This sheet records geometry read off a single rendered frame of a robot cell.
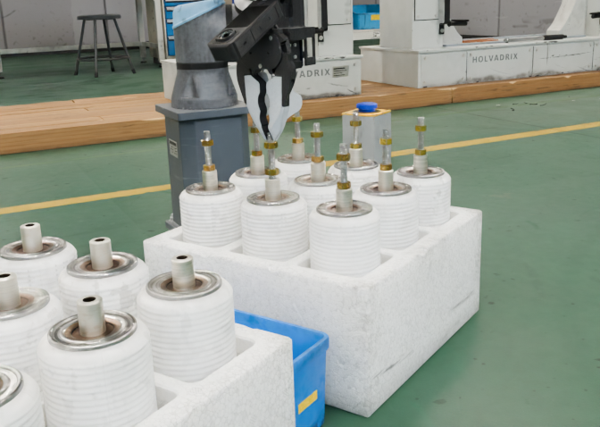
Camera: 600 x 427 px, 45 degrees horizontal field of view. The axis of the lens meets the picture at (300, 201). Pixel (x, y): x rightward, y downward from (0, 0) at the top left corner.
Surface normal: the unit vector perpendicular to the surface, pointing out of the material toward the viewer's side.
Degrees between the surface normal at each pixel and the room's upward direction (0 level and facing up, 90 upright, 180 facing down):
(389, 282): 90
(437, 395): 0
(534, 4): 90
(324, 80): 90
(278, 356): 90
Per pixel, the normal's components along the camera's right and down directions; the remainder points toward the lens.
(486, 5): -0.89, 0.15
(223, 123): 0.45, 0.22
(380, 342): 0.83, 0.12
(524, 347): -0.04, -0.96
